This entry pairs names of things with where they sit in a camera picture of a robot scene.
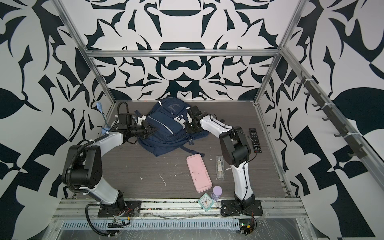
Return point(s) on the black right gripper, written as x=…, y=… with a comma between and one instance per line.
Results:
x=187, y=128

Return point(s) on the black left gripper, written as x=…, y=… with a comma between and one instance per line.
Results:
x=147, y=128

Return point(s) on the navy blue student backpack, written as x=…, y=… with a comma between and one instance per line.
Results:
x=169, y=116

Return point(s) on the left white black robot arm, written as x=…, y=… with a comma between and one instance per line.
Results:
x=83, y=170

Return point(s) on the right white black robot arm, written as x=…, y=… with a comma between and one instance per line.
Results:
x=235, y=150

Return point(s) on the clear plastic ruler case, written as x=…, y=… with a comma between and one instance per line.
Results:
x=220, y=168

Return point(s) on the pink pencil case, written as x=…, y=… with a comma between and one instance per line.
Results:
x=199, y=173

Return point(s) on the black tv remote control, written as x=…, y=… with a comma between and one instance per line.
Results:
x=255, y=140

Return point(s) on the purple lidded small bottle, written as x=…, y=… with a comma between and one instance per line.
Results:
x=217, y=192

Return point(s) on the small green alarm clock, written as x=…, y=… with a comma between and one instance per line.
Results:
x=206, y=202

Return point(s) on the left small circuit board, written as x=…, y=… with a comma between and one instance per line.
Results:
x=116, y=223

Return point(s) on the right circuit board green light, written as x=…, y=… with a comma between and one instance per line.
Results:
x=247, y=226

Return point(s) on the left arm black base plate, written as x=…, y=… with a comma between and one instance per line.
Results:
x=132, y=207

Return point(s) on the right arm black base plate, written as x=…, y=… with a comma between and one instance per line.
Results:
x=232, y=207

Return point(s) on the white perforated cable tray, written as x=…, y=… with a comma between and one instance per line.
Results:
x=178, y=224

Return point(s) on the wall mounted hook rail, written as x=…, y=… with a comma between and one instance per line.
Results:
x=344, y=129

